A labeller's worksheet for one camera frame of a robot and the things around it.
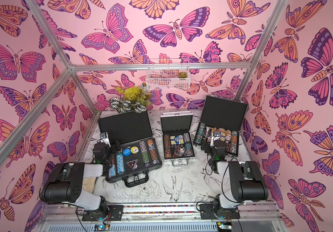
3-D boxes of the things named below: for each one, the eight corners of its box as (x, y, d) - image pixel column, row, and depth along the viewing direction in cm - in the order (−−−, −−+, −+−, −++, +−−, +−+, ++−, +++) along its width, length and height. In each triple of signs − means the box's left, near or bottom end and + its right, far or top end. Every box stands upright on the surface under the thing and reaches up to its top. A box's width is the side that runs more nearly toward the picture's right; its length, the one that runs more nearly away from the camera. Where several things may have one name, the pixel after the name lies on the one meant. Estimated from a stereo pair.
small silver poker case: (161, 166, 92) (159, 147, 73) (163, 133, 109) (161, 110, 90) (194, 166, 92) (200, 147, 73) (190, 133, 108) (194, 110, 90)
